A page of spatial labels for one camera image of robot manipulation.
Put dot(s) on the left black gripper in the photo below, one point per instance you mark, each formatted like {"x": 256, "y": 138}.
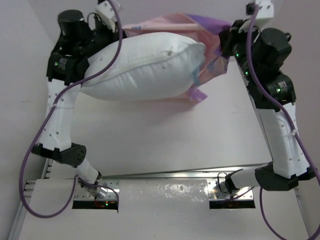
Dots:
{"x": 113, "y": 36}

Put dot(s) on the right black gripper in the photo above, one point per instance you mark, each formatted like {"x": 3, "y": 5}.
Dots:
{"x": 230, "y": 35}

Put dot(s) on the white pillow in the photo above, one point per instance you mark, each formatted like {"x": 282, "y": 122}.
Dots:
{"x": 153, "y": 66}

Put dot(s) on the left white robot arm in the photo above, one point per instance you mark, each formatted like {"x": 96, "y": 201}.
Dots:
{"x": 55, "y": 141}

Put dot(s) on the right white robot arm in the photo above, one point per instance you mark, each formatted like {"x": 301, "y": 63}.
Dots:
{"x": 273, "y": 98}

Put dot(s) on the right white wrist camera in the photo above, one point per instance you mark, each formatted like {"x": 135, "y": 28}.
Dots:
{"x": 260, "y": 11}

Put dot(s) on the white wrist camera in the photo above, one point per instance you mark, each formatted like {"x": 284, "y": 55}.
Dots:
{"x": 260, "y": 11}
{"x": 106, "y": 13}

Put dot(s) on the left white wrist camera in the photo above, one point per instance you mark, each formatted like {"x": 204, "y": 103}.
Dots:
{"x": 106, "y": 13}

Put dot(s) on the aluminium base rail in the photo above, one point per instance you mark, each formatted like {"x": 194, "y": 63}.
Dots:
{"x": 201, "y": 185}

